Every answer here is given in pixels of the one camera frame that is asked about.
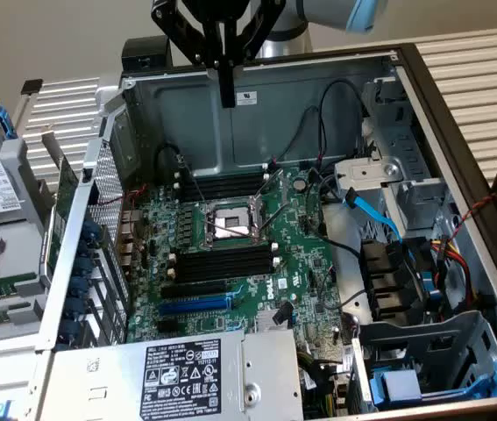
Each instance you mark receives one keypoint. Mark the CPU socket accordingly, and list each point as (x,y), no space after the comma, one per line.
(226,219)

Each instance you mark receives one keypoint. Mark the thin metal locking lever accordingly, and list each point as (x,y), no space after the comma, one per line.
(270,183)
(193,180)

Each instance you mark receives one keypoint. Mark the silver coin battery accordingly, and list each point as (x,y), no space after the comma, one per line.
(301,183)

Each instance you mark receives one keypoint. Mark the blue expansion slot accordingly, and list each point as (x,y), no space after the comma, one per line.
(195,304)

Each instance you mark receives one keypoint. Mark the aluminium post black cap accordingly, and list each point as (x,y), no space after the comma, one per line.
(32,86)

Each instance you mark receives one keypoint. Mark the long black expansion slot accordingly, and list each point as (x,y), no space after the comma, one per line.
(193,289)

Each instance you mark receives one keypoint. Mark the green motherboard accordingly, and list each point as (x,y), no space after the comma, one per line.
(300,250)

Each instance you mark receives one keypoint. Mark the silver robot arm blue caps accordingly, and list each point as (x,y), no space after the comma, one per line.
(283,41)

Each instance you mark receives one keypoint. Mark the short black expansion slot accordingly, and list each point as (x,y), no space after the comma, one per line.
(168,325)

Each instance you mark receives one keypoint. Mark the silver finned heat sink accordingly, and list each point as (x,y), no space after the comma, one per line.
(267,324)

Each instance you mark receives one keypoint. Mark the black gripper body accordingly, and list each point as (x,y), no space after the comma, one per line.
(230,9)

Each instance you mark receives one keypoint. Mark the black box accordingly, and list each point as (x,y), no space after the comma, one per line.
(143,52)

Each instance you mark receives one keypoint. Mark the black plastic fan shroud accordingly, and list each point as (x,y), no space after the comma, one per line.
(384,280)

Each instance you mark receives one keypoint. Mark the grey parts rack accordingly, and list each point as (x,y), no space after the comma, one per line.
(16,250)

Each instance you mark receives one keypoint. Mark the blue plastic disk bracket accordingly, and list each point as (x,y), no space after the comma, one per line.
(4,123)
(399,386)

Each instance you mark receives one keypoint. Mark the grey metal disk bay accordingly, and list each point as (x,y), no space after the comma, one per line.
(406,144)
(449,337)

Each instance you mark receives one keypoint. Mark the open grey PC case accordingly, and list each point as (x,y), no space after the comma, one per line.
(195,127)

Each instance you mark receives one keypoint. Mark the small blue plastic piece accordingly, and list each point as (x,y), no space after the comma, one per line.
(2,412)

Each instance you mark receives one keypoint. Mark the blue slot retention clip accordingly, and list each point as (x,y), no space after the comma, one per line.
(83,266)
(79,286)
(75,305)
(69,328)
(91,231)
(83,247)

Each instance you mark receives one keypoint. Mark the metal socket cover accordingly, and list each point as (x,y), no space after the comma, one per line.
(257,219)

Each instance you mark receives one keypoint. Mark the silver power supply unit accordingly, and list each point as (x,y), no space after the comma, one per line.
(112,373)

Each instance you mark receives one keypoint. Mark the white label sticker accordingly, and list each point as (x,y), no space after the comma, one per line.
(246,97)

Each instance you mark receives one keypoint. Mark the green graphics card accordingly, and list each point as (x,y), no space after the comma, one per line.
(67,184)

